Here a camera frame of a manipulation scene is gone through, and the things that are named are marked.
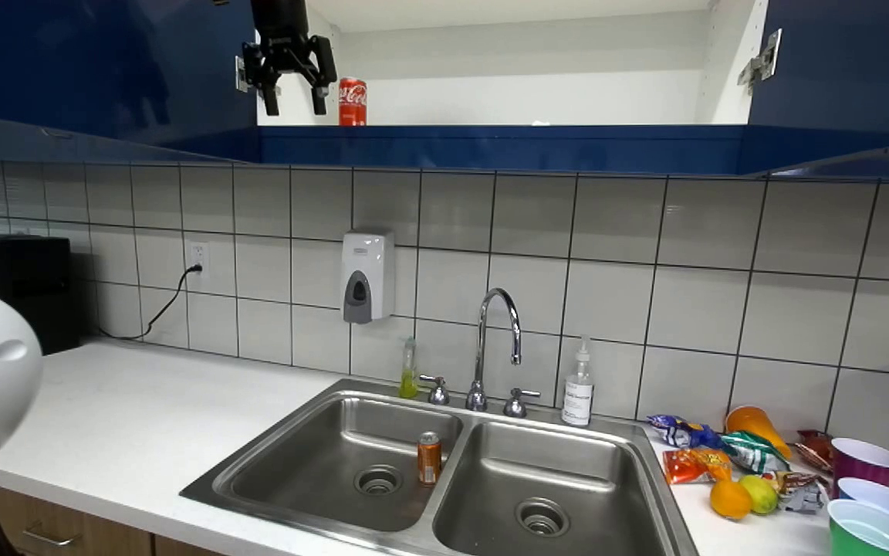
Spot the stainless steel double sink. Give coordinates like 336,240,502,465
179,378,705,556

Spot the purple plastic cup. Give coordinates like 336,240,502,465
826,436,889,490

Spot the white wall soap dispenser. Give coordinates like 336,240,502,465
336,229,397,329

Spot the metal cabinet hinge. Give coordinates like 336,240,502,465
735,27,787,94
232,54,263,102

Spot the white wall outlet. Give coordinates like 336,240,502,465
179,239,212,297

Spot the blue snack bag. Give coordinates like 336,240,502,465
645,411,724,450

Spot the clear pump soap bottle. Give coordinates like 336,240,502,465
559,336,600,430

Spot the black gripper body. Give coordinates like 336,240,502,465
251,0,315,61

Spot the chrome gooseneck faucet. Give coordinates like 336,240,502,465
418,284,547,421

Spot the green apple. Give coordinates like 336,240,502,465
742,472,784,519

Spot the orange squash toy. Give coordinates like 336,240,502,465
723,405,797,465

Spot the black power cord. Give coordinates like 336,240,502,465
134,264,208,342

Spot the wooden base cabinet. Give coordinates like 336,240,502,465
0,486,223,556

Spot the red soda can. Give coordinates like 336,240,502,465
336,74,369,129

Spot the black countertop appliance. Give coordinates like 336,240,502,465
0,231,83,355

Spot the green dish soap bottle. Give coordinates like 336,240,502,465
394,336,426,402

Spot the open cabinet with white interior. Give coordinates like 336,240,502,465
155,0,889,181

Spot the round orange fruit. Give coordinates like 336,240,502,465
708,480,752,523

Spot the green plastic cup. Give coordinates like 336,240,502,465
825,499,889,556

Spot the orange soda can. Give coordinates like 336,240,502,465
413,430,443,489

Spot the green snack bag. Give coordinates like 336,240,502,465
718,430,784,480

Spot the red snack bag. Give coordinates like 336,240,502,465
661,444,716,489

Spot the crumpled silver foil wrapper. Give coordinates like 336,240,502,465
779,472,831,517

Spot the blue glossy cabinet door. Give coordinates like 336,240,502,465
0,0,259,147
750,0,889,136

